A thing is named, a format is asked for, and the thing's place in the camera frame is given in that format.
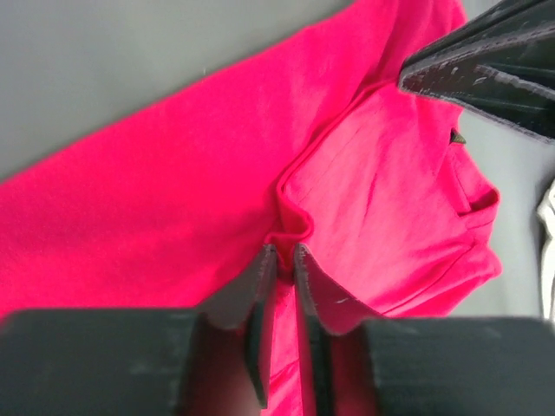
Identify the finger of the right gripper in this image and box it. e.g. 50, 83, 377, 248
398, 32, 554, 141
402, 1, 554, 69

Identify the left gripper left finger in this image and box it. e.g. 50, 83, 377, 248
1, 245, 277, 415

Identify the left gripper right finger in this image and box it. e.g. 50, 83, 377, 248
294, 245, 554, 415

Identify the bright pink-red t shirt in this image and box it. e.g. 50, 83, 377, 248
1, 1, 501, 415

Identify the folded white t shirt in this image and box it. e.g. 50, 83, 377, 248
537, 184, 555, 322

